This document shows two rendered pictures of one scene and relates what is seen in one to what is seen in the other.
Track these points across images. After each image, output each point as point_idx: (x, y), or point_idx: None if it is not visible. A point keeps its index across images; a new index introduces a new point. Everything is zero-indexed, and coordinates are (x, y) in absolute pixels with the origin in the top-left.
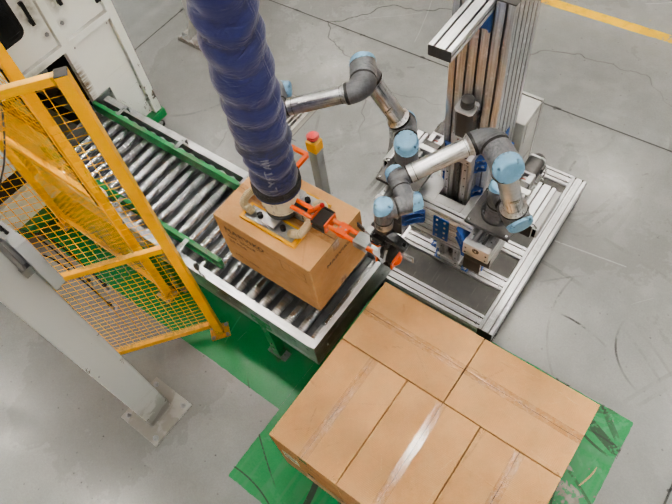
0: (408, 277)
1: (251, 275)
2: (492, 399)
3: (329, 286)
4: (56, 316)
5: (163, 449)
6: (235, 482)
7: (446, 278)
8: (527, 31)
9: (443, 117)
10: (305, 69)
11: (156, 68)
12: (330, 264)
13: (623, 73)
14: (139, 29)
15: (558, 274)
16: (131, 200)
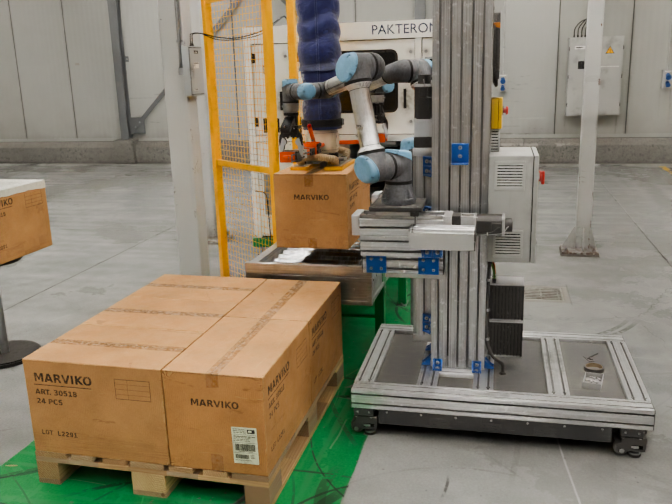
0: (387, 341)
1: (305, 249)
2: (238, 332)
3: (292, 227)
4: (180, 122)
5: None
6: None
7: (405, 360)
8: (471, 14)
9: (654, 356)
10: (607, 289)
11: None
12: (298, 198)
13: None
14: (548, 236)
15: (509, 464)
16: (266, 103)
